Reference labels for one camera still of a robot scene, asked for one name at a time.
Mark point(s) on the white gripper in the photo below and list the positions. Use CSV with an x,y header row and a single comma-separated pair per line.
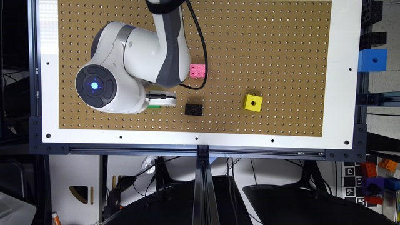
x,y
160,98

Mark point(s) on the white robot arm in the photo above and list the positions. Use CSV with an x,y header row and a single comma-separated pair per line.
x,y
133,68

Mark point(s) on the black studded block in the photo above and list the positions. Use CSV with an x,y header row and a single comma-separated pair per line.
x,y
193,109

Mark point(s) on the pink studded block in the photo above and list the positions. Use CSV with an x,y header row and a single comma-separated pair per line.
x,y
197,71

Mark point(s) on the yellow block with hole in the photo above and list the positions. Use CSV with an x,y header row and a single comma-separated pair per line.
x,y
253,103

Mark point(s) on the blue block with hole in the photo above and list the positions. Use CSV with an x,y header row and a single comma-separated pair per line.
x,y
372,60

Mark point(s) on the purple block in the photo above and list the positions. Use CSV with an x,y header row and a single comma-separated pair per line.
x,y
373,185

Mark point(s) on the red block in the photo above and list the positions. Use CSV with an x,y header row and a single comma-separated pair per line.
x,y
373,200

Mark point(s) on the light orange studded block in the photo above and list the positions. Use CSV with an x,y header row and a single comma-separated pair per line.
x,y
388,164

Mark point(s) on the brown pegboard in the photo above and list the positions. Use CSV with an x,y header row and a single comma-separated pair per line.
x,y
274,49

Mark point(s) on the black office chair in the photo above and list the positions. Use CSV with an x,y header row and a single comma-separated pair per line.
x,y
292,205
177,208

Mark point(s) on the black office chair right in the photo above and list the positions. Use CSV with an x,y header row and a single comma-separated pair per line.
x,y
292,205

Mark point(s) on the black white marker sheet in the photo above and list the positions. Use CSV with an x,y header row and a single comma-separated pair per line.
x,y
352,183

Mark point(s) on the black stacked blocks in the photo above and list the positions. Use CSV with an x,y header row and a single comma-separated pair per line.
x,y
372,13

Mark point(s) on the dark aluminium table frame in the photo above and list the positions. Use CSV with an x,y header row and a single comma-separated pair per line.
x,y
341,140

